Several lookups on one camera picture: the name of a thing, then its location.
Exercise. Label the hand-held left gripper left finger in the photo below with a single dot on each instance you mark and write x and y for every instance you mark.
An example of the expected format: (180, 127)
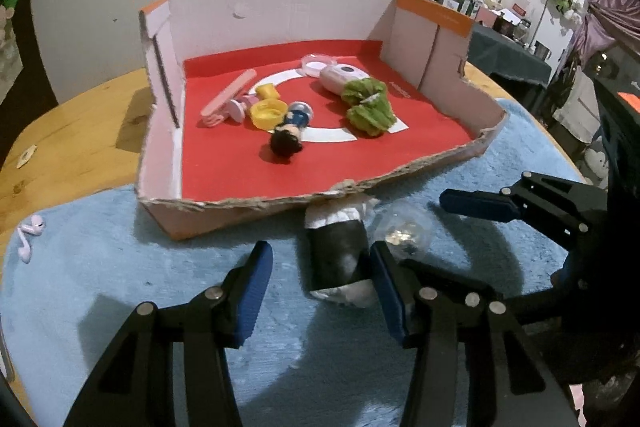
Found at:
(252, 292)

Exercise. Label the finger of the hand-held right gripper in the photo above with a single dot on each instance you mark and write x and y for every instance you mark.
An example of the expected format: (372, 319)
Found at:
(450, 276)
(477, 204)

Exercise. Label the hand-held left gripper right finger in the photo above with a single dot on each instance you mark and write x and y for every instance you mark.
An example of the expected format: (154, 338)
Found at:
(387, 292)

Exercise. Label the black and white plush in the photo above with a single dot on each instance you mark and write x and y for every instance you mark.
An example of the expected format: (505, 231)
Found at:
(337, 254)

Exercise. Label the clear plastic capsule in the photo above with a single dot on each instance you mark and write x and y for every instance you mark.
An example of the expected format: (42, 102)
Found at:
(402, 227)

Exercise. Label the orange cardboard box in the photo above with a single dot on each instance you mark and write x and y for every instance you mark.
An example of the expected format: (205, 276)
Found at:
(240, 172)

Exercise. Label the black-haired doll figure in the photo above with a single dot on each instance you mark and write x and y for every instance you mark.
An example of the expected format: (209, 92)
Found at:
(290, 132)

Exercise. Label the yellow bottle cap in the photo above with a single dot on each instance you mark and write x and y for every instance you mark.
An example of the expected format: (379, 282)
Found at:
(267, 114)

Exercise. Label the pink round device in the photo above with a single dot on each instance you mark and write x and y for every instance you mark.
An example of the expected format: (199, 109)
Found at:
(337, 77)

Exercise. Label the pink clothespin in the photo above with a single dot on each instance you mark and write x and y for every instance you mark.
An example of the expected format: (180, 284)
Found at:
(227, 97)

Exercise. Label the small yellow toy piece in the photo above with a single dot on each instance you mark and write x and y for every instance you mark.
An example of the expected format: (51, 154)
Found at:
(267, 91)

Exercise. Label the clear plastic lid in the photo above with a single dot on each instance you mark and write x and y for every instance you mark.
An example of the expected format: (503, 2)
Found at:
(314, 63)

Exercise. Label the white plush toy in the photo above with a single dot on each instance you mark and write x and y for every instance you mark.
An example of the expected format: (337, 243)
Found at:
(597, 157)

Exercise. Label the blue fluffy towel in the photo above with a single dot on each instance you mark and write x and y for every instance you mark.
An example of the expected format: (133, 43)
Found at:
(125, 267)

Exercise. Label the metal cup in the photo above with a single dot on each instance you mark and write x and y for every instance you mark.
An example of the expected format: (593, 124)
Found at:
(542, 49)

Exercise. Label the small red box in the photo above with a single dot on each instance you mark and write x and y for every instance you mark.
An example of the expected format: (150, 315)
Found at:
(520, 10)

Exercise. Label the purple curtain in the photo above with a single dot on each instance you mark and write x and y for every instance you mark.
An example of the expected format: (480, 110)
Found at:
(600, 17)

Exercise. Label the small tan tag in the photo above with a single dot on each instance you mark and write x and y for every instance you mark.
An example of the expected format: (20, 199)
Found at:
(27, 157)

